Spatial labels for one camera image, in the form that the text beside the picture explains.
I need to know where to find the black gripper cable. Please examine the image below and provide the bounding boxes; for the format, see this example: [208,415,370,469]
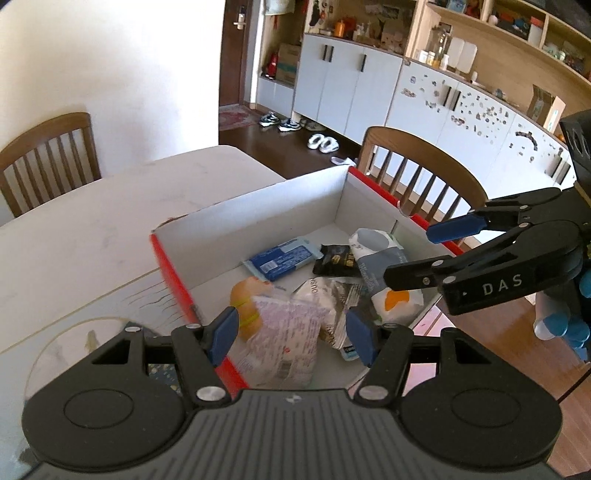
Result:
[556,357,591,404]

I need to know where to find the person's right hand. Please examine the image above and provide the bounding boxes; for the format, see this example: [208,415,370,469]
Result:
[533,293,591,361]

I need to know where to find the dark clear packet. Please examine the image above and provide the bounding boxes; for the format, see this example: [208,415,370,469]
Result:
[323,281,370,363]

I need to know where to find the brown wooden chair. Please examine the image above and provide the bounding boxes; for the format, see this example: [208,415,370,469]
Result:
[0,112,102,217]
[358,126,488,245]

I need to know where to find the white tall container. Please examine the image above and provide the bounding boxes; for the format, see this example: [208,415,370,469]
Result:
[447,37,478,75]

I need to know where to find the clear pink print packet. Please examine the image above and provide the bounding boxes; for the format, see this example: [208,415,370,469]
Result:
[238,295,324,388]

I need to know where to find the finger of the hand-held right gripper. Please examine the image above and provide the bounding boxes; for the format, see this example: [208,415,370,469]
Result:
[426,187,564,244]
[383,220,539,292]

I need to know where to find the white green snack bag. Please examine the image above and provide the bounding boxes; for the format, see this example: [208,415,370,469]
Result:
[348,228,426,326]

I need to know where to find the orange plush toy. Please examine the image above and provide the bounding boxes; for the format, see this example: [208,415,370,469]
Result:
[231,277,273,342]

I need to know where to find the red cardboard box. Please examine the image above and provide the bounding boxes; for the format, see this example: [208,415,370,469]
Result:
[150,165,465,393]

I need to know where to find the red patterned door mat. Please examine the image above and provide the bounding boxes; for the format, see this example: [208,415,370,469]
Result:
[218,106,258,132]

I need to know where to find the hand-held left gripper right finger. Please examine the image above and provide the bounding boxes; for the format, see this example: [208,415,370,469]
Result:
[345,308,497,409]

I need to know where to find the white marble desktop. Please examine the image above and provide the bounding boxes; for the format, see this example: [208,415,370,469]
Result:
[0,145,289,462]

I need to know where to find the blue tissue packet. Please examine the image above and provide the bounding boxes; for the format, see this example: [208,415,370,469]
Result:
[242,236,324,282]

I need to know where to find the white wooden wall cabinet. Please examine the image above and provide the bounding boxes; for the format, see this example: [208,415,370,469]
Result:
[252,0,591,204]

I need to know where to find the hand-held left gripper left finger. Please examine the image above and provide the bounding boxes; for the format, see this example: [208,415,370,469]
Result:
[92,306,242,409]

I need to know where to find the dark wooden door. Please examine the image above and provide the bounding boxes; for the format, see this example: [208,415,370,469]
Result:
[219,0,259,108]

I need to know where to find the black gold print packet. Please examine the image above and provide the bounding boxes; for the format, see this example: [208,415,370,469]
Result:
[313,244,358,278]

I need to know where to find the open cardboard box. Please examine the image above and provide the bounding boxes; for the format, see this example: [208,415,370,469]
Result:
[526,84,566,134]

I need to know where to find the glass jar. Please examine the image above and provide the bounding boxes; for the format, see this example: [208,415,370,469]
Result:
[425,25,451,65]

